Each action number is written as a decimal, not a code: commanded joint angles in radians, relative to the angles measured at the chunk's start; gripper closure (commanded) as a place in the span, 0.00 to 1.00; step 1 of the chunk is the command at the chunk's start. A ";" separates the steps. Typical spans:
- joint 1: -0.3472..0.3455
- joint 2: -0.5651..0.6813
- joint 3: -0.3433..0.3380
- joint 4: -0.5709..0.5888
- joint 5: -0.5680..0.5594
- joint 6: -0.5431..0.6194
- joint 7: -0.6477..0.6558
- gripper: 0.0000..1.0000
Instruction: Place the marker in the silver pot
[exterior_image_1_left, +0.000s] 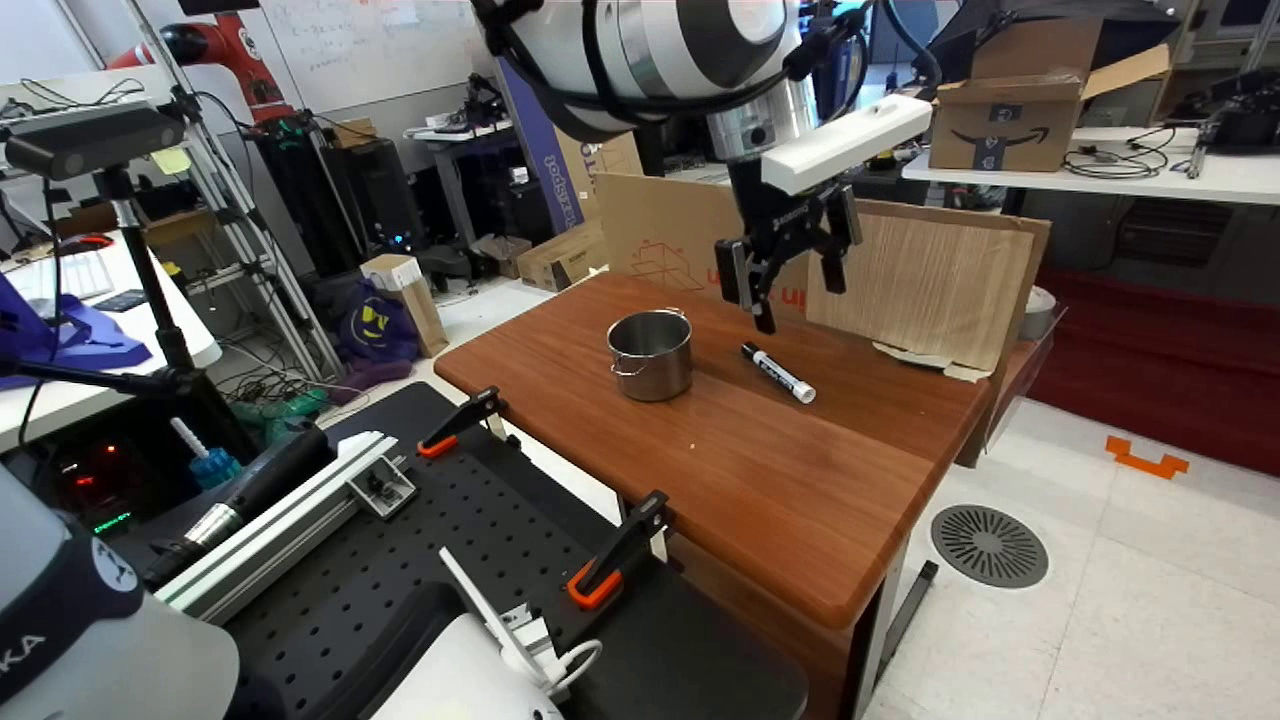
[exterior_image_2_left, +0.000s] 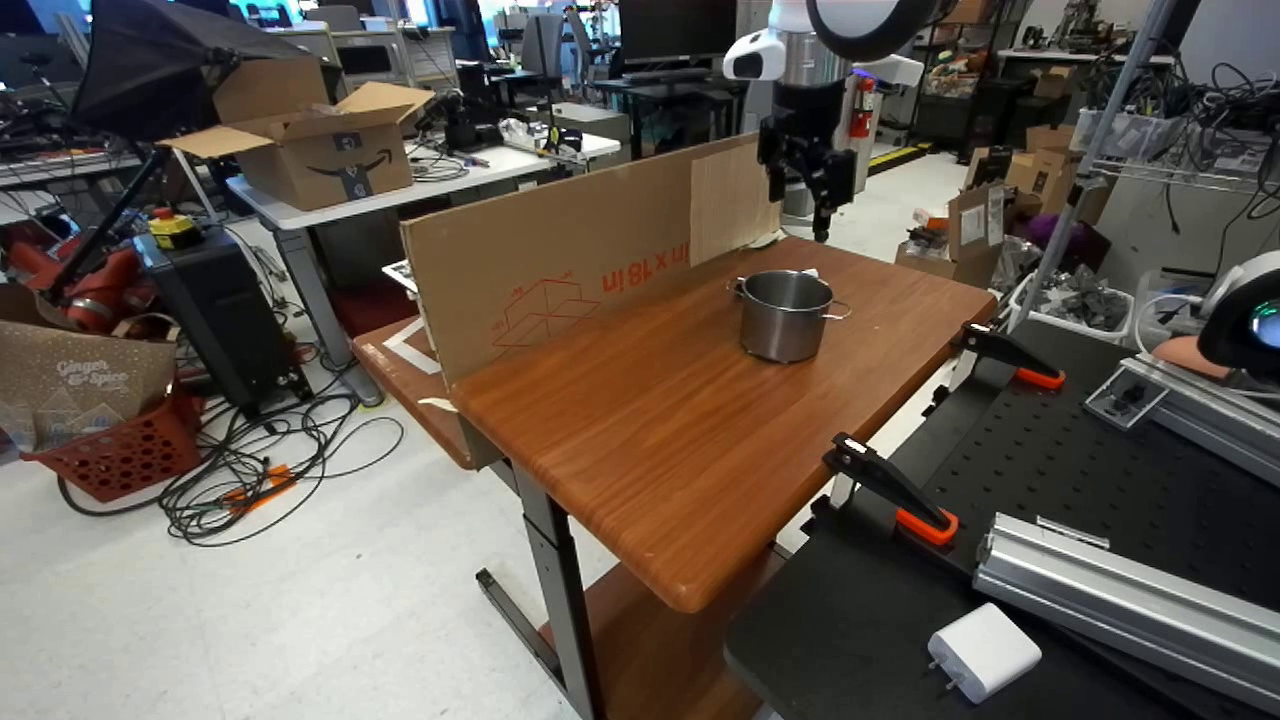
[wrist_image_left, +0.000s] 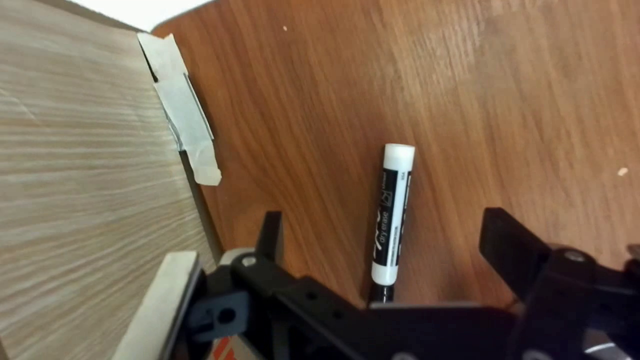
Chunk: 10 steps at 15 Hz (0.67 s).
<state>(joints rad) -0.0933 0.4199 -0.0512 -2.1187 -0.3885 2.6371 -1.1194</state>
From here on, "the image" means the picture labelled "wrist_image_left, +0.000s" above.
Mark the black and white dry-erase marker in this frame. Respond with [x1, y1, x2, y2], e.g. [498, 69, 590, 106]
[367, 143, 416, 306]

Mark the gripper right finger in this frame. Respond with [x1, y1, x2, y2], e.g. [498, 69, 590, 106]
[478, 207, 640, 360]

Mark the beige flat board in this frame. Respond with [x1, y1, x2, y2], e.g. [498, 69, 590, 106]
[111, 250, 202, 360]

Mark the strip of beige masking tape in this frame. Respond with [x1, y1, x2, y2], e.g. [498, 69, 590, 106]
[137, 33, 223, 187]

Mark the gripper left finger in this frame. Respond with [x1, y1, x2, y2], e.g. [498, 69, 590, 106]
[172, 211, 382, 360]

